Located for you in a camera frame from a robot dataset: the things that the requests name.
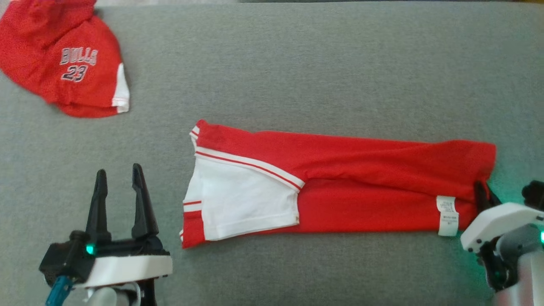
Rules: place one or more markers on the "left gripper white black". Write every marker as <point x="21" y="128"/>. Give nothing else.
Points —
<point x="123" y="267"/>

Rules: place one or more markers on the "red Bulls 23 shorts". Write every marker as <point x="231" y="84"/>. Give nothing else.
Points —
<point x="55" y="59"/>

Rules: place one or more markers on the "grey sofa seat cushion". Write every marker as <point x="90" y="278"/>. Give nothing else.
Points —
<point x="297" y="63"/>

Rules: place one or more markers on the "red jersey with white trim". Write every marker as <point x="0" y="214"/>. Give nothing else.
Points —
<point x="361" y="178"/>

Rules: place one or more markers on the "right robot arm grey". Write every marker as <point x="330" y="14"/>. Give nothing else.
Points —
<point x="525" y="272"/>

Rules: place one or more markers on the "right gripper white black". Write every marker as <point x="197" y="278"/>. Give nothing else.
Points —
<point x="497" y="223"/>

